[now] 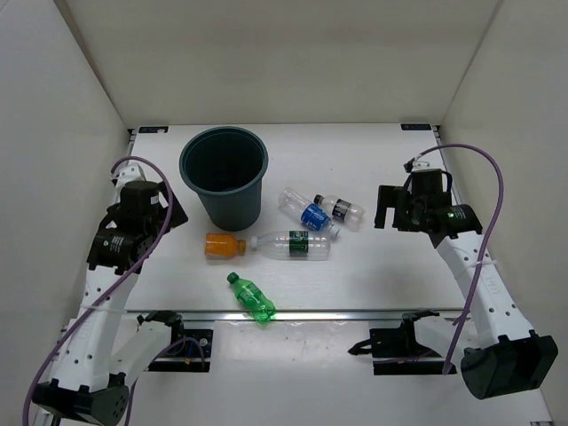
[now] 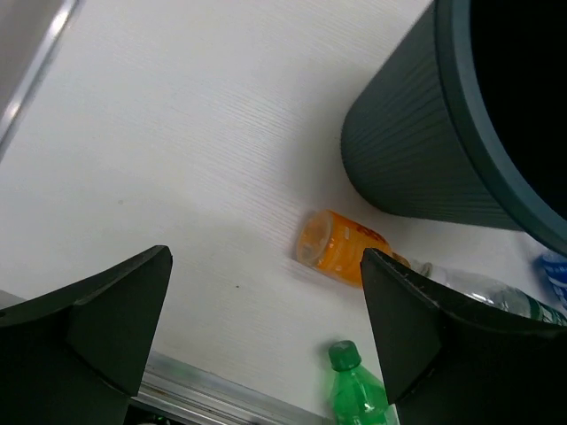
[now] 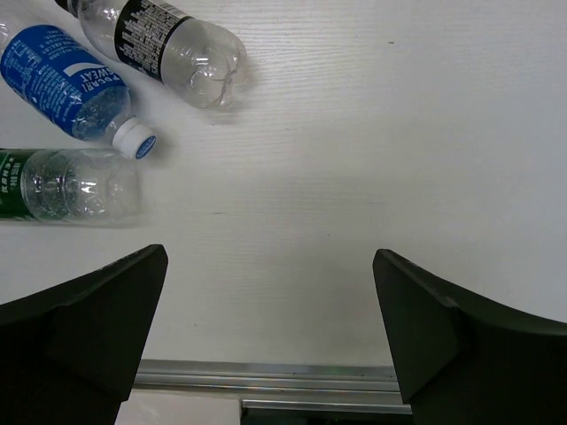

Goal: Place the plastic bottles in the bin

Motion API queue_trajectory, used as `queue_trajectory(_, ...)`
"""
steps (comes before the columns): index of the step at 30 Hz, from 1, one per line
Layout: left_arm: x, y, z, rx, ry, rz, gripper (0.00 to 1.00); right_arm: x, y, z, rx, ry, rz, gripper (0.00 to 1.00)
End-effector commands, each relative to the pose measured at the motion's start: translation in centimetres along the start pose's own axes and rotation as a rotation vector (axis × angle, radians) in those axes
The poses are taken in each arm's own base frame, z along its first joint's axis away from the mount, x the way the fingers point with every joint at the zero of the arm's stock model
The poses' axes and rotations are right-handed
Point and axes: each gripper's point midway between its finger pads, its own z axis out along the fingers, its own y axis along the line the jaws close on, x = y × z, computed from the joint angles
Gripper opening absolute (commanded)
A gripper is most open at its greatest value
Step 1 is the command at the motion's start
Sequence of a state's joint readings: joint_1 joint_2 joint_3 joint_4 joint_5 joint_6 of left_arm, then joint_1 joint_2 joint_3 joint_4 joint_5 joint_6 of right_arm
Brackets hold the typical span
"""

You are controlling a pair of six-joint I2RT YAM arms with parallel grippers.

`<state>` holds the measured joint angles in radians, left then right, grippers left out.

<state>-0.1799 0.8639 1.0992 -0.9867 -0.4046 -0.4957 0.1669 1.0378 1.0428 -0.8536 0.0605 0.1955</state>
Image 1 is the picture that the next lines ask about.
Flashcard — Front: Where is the clear bottle black label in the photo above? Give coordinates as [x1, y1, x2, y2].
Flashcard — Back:
[313, 194, 365, 231]

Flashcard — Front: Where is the orange plastic bottle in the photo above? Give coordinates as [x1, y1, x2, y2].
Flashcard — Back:
[204, 233, 247, 258]

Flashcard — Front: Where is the green plastic bottle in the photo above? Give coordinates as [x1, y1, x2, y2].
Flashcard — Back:
[227, 272, 276, 325]

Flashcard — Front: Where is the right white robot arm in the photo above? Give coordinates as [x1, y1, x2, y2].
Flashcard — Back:
[375, 169, 558, 399]

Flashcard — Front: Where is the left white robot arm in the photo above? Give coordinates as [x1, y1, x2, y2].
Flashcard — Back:
[30, 180, 187, 425]

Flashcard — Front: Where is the dark teal plastic bin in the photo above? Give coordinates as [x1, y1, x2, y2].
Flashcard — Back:
[178, 126, 269, 232]

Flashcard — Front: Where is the right black corner label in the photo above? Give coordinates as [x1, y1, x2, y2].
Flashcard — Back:
[400, 123, 431, 131]

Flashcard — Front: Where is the black corner label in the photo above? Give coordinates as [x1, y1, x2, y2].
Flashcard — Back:
[138, 126, 169, 134]
[400, 123, 431, 131]

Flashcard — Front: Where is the clear bottle blue label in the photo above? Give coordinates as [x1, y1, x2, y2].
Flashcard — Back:
[278, 187, 340, 237]

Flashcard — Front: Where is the left black corner label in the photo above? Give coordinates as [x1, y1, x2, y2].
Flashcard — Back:
[138, 126, 169, 134]

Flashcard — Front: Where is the clear bottle green label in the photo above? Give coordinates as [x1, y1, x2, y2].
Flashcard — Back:
[250, 231, 331, 261]

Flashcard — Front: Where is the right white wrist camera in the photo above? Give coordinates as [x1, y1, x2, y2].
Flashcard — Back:
[403, 157, 431, 174]

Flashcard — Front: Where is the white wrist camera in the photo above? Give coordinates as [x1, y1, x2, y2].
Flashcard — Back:
[403, 157, 431, 174]
[111, 162, 146, 192]

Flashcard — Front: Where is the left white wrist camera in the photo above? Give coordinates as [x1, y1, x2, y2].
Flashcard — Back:
[111, 162, 146, 192]

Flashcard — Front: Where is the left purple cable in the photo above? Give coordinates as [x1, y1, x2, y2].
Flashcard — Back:
[20, 156, 175, 426]

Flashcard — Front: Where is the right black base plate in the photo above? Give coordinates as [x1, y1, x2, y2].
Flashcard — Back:
[348, 327, 444, 376]

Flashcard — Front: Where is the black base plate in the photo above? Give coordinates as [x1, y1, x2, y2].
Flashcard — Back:
[147, 326, 214, 373]
[348, 327, 444, 376]

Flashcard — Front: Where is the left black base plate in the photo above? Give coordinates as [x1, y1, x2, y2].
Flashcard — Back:
[147, 326, 214, 373]

